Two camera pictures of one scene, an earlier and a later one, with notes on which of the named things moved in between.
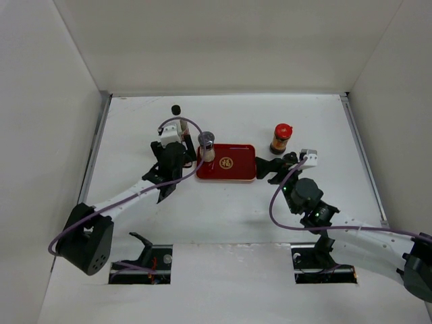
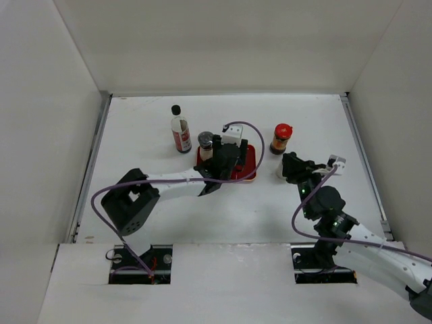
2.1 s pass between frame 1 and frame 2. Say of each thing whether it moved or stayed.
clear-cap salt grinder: stayed
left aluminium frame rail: stayed
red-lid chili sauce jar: stayed
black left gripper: moved
